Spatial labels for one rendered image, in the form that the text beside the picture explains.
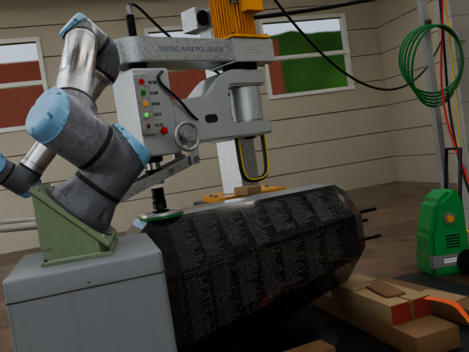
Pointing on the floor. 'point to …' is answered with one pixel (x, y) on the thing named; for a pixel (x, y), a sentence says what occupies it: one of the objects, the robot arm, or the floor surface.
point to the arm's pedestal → (92, 302)
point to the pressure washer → (443, 229)
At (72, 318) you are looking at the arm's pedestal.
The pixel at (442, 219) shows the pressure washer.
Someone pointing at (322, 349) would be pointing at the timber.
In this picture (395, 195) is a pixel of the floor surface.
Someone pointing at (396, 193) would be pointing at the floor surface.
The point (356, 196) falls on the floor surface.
